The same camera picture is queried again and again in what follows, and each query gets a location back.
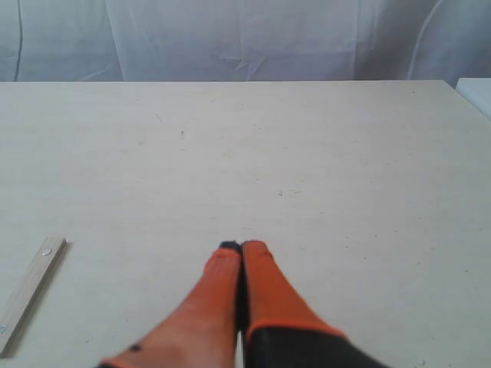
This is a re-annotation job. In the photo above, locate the wood strip with magnets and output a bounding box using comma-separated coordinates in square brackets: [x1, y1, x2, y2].
[1, 237, 67, 358]

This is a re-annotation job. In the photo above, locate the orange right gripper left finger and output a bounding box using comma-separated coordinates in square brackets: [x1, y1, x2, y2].
[100, 241, 242, 367]

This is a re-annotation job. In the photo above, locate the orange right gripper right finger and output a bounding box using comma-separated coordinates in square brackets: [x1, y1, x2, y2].
[242, 241, 385, 367]

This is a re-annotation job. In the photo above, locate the white side table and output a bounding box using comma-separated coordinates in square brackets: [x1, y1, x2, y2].
[456, 78, 491, 120]

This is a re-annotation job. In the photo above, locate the white backdrop cloth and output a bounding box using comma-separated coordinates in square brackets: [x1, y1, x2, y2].
[1, 1, 490, 85]

